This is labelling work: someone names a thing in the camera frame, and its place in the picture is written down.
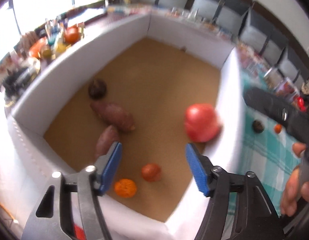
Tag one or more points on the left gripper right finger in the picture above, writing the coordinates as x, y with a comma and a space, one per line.
255, 216

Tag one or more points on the dark mangosteen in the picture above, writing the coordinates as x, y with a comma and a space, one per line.
97, 89
258, 126

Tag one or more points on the sweet potato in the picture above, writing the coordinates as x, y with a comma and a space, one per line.
114, 114
105, 141

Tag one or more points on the white foam box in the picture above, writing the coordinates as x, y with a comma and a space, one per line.
155, 66

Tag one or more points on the teal plaid tablecloth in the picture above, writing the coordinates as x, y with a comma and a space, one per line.
268, 155

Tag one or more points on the red white carton left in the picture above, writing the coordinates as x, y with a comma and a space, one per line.
287, 90

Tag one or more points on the dark brown headboard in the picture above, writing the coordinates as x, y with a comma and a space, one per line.
290, 17

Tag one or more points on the fruit tray on sideboard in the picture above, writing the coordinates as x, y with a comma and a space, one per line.
19, 67

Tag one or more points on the person right hand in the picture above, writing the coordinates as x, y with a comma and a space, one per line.
288, 203

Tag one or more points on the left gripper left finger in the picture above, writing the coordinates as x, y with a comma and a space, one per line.
52, 216

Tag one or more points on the small orange tangerine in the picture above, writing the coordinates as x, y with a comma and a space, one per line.
278, 128
125, 188

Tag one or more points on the red apple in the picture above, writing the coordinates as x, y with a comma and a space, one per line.
202, 122

